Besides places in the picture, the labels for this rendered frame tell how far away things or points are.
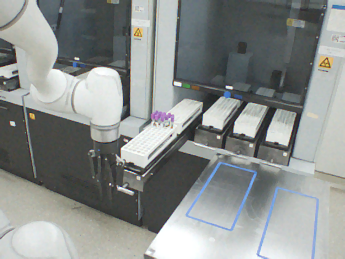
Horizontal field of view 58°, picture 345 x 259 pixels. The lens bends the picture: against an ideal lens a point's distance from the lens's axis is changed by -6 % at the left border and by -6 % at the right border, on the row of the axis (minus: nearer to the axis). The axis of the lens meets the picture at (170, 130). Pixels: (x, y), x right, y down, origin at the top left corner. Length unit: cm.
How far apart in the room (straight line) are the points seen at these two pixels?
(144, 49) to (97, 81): 76
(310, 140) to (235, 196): 56
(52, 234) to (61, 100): 39
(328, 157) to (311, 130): 131
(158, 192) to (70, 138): 62
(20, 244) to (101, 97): 43
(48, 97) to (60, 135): 112
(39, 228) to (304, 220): 75
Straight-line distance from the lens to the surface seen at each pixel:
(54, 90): 94
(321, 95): 145
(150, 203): 188
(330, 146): 276
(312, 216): 110
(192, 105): 164
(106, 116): 92
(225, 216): 101
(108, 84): 90
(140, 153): 118
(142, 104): 172
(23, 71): 225
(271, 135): 148
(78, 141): 197
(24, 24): 57
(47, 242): 72
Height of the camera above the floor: 147
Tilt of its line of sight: 26 degrees down
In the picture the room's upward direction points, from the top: 4 degrees clockwise
